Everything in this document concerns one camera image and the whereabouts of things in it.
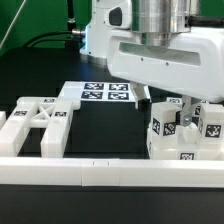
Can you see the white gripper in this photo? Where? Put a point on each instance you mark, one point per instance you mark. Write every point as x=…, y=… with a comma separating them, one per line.
x=165, y=44

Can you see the white chair seat part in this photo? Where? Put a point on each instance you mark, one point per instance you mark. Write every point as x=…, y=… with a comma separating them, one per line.
x=185, y=144

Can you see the white tagged cube left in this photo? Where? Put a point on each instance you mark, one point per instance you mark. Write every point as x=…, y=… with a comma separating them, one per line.
x=177, y=101

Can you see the white tagged cube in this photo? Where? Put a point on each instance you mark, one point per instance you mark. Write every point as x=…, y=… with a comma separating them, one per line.
x=197, y=107
x=177, y=101

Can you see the white tagged cube right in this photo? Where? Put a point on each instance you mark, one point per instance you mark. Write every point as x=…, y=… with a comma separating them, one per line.
x=197, y=107

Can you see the white U-shaped fence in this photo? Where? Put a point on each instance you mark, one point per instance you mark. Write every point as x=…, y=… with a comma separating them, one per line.
x=110, y=172

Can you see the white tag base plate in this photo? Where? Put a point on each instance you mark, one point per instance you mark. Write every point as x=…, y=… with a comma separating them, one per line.
x=97, y=91

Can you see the white chair back frame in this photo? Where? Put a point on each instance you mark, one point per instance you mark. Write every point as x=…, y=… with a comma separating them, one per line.
x=53, y=114

